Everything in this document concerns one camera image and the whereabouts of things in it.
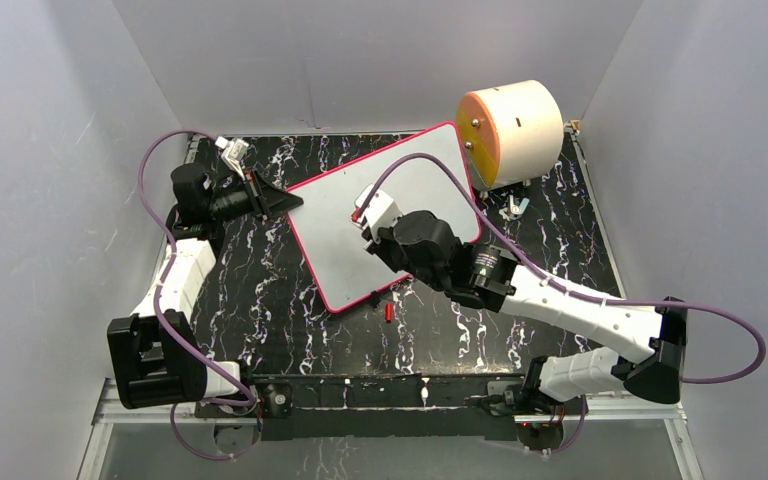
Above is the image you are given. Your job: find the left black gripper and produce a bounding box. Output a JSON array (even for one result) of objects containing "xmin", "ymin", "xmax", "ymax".
[{"xmin": 209, "ymin": 169, "xmax": 305, "ymax": 224}]

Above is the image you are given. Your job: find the pink framed whiteboard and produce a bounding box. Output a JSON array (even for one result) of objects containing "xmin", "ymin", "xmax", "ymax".
[{"xmin": 288, "ymin": 122, "xmax": 481, "ymax": 313}]

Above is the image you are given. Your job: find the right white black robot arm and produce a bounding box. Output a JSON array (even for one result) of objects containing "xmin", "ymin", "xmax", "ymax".
[{"xmin": 352, "ymin": 210, "xmax": 687, "ymax": 415}]

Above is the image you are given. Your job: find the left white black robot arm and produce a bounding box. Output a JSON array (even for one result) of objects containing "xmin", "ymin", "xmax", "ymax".
[{"xmin": 107, "ymin": 163, "xmax": 304, "ymax": 416}]

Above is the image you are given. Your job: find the black whiteboard foot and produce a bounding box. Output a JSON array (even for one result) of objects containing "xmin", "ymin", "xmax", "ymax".
[{"xmin": 368, "ymin": 292, "xmax": 381, "ymax": 309}]

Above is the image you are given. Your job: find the small white clip object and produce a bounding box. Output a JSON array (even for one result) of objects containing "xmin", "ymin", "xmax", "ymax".
[{"xmin": 499, "ymin": 195, "xmax": 530, "ymax": 221}]

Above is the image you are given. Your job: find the cream cylinder with orange face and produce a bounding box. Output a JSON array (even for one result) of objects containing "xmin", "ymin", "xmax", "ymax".
[{"xmin": 455, "ymin": 80, "xmax": 564, "ymax": 191}]

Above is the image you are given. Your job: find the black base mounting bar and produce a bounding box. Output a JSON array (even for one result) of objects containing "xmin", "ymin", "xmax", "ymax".
[{"xmin": 196, "ymin": 374, "xmax": 573, "ymax": 449}]

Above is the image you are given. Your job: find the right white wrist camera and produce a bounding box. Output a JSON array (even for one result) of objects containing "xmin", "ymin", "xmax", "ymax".
[{"xmin": 351, "ymin": 184, "xmax": 403, "ymax": 244}]

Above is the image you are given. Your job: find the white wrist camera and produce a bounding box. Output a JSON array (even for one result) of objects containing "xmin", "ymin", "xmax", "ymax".
[
  {"xmin": 215, "ymin": 136, "xmax": 250, "ymax": 177},
  {"xmin": 351, "ymin": 184, "xmax": 403, "ymax": 244}
]

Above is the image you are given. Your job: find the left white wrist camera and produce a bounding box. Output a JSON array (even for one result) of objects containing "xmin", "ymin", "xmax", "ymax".
[{"xmin": 215, "ymin": 136, "xmax": 250, "ymax": 177}]

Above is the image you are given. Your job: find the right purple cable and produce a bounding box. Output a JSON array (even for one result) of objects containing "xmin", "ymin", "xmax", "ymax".
[{"xmin": 350, "ymin": 152, "xmax": 768, "ymax": 456}]

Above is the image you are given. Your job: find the purple cable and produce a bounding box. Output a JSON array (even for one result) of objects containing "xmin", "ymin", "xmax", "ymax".
[
  {"xmin": 136, "ymin": 129, "xmax": 259, "ymax": 462},
  {"xmin": 350, "ymin": 152, "xmax": 768, "ymax": 456}
]

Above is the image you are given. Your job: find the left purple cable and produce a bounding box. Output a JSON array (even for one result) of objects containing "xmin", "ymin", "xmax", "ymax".
[{"xmin": 136, "ymin": 129, "xmax": 259, "ymax": 462}]

